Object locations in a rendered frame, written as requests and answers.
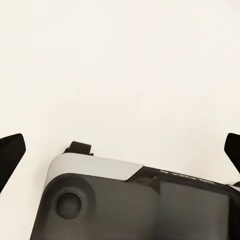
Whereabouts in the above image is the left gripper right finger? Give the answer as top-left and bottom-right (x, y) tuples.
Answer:
(224, 133), (240, 173)

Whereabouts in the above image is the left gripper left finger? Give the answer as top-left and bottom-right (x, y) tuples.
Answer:
(0, 133), (26, 193)

